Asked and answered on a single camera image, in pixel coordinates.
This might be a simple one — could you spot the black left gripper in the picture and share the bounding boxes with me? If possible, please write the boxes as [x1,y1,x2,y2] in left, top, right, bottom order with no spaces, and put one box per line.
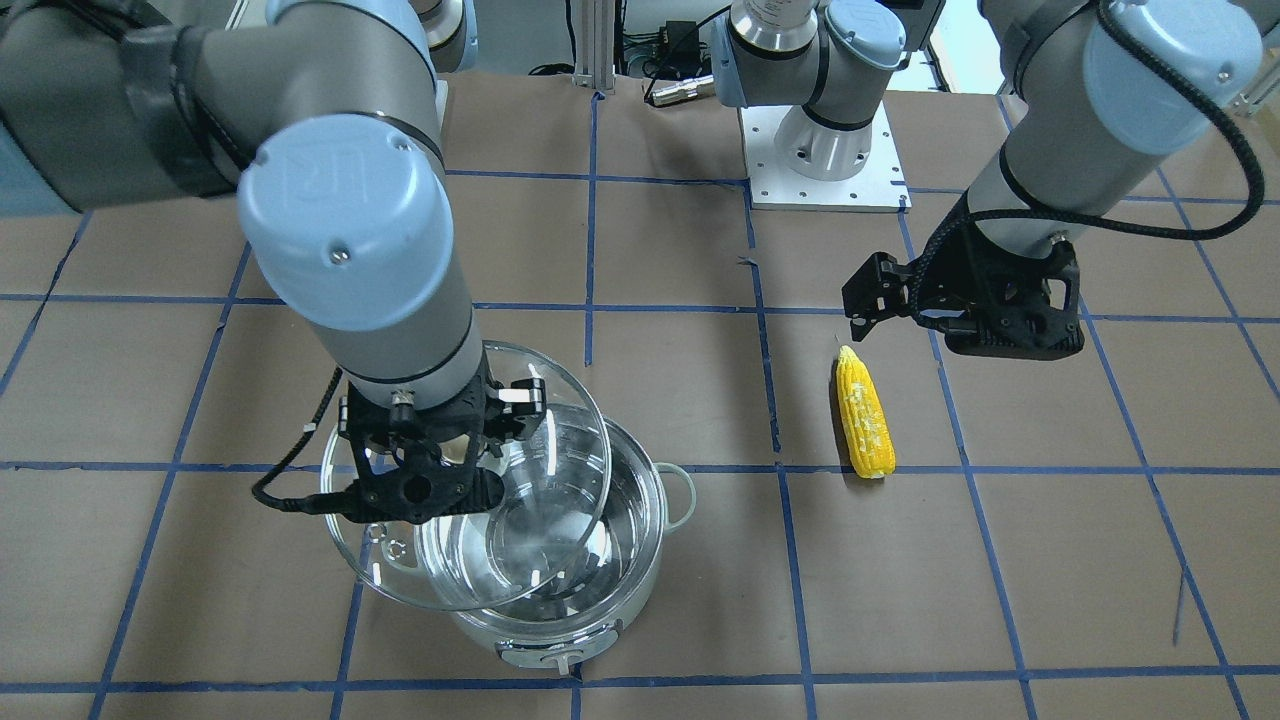
[842,195,1085,361]

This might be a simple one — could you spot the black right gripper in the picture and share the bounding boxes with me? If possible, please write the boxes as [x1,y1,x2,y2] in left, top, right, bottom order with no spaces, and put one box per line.
[338,365,548,525]

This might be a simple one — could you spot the glass pot lid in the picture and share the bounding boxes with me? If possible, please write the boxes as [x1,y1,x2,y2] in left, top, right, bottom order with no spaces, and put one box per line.
[317,340,611,611]

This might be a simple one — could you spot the yellow corn cob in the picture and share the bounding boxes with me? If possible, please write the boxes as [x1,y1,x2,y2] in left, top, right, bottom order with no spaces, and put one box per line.
[835,345,897,479]

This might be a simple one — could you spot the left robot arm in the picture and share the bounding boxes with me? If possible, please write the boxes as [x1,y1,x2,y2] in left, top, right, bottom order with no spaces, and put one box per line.
[710,1,1277,361]

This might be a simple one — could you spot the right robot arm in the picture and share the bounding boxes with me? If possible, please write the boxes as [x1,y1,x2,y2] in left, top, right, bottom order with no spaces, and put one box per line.
[1,1,545,524]

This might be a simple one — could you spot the pale green steel pot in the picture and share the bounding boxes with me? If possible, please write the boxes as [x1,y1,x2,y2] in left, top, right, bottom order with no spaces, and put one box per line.
[416,419,698,674]

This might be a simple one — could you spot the brown paper table cover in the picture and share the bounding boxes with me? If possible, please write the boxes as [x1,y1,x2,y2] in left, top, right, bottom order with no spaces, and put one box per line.
[1,73,1279,719]

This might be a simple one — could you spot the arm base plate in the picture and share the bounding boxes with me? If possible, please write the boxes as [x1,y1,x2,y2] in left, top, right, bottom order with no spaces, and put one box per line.
[739,105,911,213]

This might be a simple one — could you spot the aluminium frame post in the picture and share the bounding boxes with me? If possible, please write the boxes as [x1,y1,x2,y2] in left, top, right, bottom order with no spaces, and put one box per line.
[568,1,622,96]

